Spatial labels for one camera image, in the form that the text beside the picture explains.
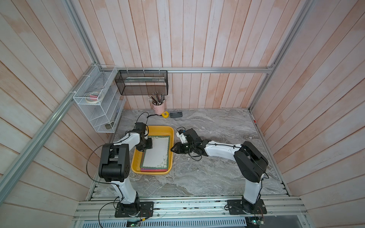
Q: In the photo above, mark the white wire shelf rack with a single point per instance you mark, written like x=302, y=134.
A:
x=104, y=116

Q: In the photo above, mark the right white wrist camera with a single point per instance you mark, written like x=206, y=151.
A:
x=182, y=137

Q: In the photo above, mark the pink pencil cup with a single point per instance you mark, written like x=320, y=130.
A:
x=159, y=109

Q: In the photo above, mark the red bordered stationery paper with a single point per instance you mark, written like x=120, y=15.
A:
x=153, y=170

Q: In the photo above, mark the green bordered stationery paper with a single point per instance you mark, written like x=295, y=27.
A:
x=158, y=156

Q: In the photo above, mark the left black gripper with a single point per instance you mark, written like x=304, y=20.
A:
x=148, y=146

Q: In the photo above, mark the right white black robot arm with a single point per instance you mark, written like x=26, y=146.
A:
x=251, y=162

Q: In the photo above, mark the yellow plastic storage tray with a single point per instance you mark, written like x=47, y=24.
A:
x=154, y=131

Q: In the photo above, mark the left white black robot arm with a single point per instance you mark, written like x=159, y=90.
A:
x=114, y=168

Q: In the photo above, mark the pencils bundle in cup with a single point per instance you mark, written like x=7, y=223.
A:
x=157, y=98

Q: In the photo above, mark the black mesh wall basket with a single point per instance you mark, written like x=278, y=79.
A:
x=142, y=82

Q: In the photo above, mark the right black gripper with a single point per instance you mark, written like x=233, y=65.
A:
x=178, y=150

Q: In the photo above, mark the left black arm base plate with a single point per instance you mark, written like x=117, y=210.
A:
x=135, y=210

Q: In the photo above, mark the tape roll on shelf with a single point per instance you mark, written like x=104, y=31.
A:
x=94, y=97

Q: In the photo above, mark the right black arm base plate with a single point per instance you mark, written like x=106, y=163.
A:
x=241, y=207

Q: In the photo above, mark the yellow tape measure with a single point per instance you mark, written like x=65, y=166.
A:
x=165, y=114

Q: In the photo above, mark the aluminium front rail frame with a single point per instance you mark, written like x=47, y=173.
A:
x=276, y=211

